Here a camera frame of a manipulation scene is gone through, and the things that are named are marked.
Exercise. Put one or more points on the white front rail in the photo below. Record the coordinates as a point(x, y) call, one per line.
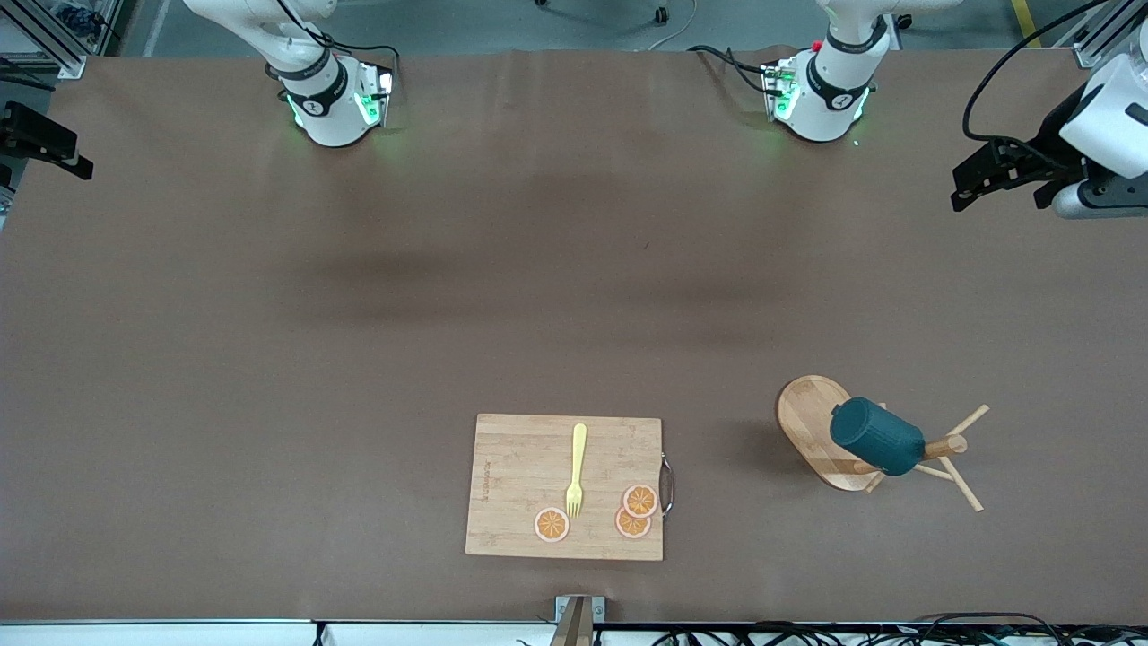
point(179, 635)

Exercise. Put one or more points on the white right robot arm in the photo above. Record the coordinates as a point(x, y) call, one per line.
point(327, 108)

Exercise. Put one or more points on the dark teal ribbed cup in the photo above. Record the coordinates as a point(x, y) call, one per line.
point(874, 435)

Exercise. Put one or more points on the yellow plastic fork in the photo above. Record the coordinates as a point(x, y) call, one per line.
point(579, 449)

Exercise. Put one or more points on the brown table cover sheet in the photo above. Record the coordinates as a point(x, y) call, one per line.
point(359, 449)

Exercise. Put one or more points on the bamboo cutting board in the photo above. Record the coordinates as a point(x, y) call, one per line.
point(520, 484)

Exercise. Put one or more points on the orange slice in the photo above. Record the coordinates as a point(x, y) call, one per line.
point(552, 525)
point(640, 501)
point(628, 528)

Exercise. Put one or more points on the aluminium frame profile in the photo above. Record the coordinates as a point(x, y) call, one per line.
point(72, 65)
point(1090, 56)

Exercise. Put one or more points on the wooden mug tree rack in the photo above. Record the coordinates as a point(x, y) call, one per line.
point(807, 422)

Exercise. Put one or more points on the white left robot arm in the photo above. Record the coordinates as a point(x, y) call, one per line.
point(825, 99)

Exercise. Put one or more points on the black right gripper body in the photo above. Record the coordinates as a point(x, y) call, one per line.
point(27, 132)

